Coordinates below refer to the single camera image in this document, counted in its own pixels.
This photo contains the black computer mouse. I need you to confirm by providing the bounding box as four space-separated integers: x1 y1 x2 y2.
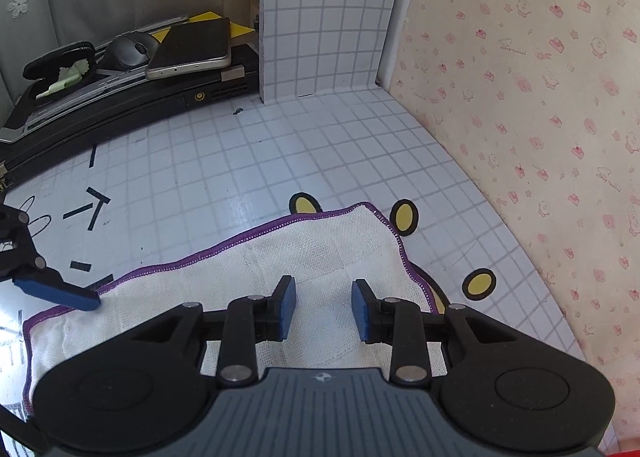
100 32 160 72

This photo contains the white towel purple edge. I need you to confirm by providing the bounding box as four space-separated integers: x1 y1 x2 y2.
23 203 436 411

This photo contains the black smartphone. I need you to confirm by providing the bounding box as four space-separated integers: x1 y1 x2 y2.
145 26 231 80

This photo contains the black glasses case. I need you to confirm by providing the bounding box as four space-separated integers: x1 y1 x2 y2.
23 41 96 106

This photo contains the yellow paper sheet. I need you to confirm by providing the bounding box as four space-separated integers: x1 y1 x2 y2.
149 11 255 43

